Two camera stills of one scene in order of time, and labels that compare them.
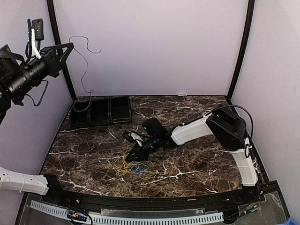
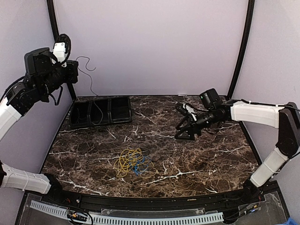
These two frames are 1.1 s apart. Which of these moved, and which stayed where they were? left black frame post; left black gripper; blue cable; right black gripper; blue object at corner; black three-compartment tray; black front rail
Moved: left black gripper; right black gripper
Stayed: blue cable; left black frame post; black three-compartment tray; black front rail; blue object at corner
